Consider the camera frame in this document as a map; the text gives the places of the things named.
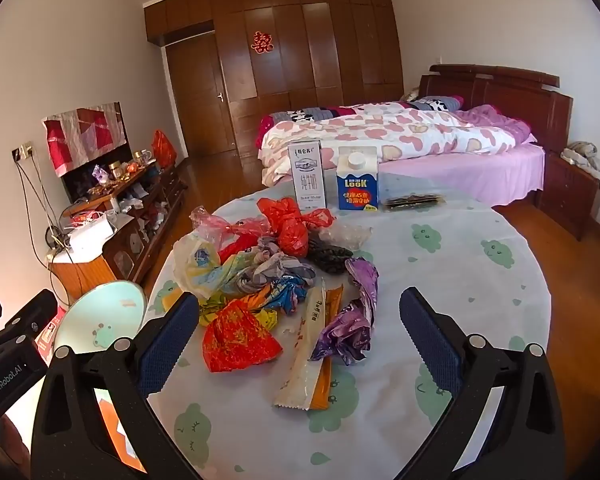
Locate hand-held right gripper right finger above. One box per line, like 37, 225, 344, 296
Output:
399, 286, 567, 480

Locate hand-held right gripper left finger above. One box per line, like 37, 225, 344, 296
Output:
30, 290, 216, 480

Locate yellow printed wrapper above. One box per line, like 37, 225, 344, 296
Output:
198, 296, 241, 326

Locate red gold foil wrapper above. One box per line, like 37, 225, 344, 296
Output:
202, 300, 284, 373

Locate pale green trash bin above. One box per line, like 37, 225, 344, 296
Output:
52, 280, 148, 366

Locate purple foil wrapper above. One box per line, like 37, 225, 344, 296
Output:
310, 257, 380, 366

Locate yellow white plastic bag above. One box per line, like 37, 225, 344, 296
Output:
174, 237, 251, 301

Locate long orange wrapper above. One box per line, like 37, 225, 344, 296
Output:
310, 285, 343, 411

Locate red textured plastic bag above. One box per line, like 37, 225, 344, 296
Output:
219, 237, 261, 263

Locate blue printed wrapper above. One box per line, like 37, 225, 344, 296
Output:
267, 280, 311, 318

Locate pink clear plastic bag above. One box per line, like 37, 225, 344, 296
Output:
190, 205, 268, 251

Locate dark grey knitted cloth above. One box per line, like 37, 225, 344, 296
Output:
307, 240, 353, 276

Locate long beige wrapper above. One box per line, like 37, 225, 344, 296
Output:
272, 280, 328, 411

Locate clear plastic bag red print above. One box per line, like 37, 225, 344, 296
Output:
320, 222, 373, 251

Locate red cardboard box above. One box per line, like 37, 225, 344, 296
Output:
35, 305, 68, 361

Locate white box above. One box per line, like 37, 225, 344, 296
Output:
67, 220, 116, 261

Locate wooden television cabinet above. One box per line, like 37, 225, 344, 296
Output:
47, 160, 188, 306

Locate dark snack packet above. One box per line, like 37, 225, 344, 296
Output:
382, 192, 446, 211

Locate blue drink carton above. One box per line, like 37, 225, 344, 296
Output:
336, 146, 380, 212

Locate pink bed sheet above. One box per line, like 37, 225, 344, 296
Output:
377, 142, 546, 206

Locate red pink patchwork cloth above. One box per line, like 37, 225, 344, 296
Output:
41, 101, 126, 178

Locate orange red plastic bag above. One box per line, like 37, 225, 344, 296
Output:
152, 130, 178, 168

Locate dark wooden nightstand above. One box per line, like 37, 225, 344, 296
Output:
535, 149, 600, 241

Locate white milk carton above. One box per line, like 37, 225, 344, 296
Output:
287, 140, 328, 211

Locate white pink heart quilt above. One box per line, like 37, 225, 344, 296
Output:
260, 102, 538, 186

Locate purple quilt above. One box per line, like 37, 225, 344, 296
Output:
455, 104, 536, 143

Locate grey crumpled clothes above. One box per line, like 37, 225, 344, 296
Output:
560, 141, 600, 191

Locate brown wooden door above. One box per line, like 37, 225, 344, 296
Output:
166, 35, 241, 157

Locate dark wooden bed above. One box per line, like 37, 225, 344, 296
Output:
257, 64, 576, 211

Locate brown wooden wardrobe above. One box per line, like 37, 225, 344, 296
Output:
144, 0, 405, 158

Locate red paper decoration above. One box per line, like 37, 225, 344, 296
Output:
251, 30, 275, 55

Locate black cables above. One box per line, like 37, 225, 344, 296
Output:
15, 157, 63, 266

